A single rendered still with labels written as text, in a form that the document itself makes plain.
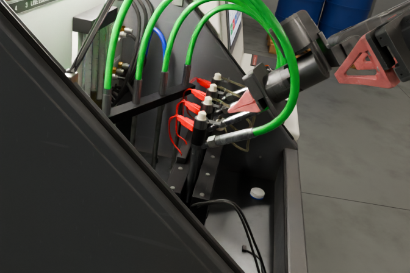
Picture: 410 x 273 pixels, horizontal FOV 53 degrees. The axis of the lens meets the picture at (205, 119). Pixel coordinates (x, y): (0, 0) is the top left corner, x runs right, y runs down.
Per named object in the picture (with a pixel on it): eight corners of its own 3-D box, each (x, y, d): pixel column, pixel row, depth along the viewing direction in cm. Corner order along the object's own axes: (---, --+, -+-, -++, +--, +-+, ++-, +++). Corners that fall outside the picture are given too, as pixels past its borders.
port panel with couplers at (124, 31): (113, 99, 105) (121, -28, 91) (100, 96, 105) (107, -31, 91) (129, 81, 117) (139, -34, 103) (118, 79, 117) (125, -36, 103)
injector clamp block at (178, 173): (198, 253, 92) (209, 199, 86) (155, 242, 93) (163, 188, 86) (218, 172, 123) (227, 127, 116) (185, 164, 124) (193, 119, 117)
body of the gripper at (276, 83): (254, 66, 80) (287, 47, 76) (280, 110, 81) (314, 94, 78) (243, 74, 75) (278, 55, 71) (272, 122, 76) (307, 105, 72)
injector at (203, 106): (207, 187, 99) (222, 108, 89) (187, 182, 99) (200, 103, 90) (208, 180, 101) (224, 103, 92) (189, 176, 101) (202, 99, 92)
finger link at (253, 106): (222, 85, 85) (260, 64, 80) (240, 115, 85) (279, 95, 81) (210, 95, 79) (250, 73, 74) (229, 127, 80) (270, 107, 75)
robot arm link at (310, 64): (332, 78, 69) (337, 70, 74) (312, 42, 68) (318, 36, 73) (296, 96, 73) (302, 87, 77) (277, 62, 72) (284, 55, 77)
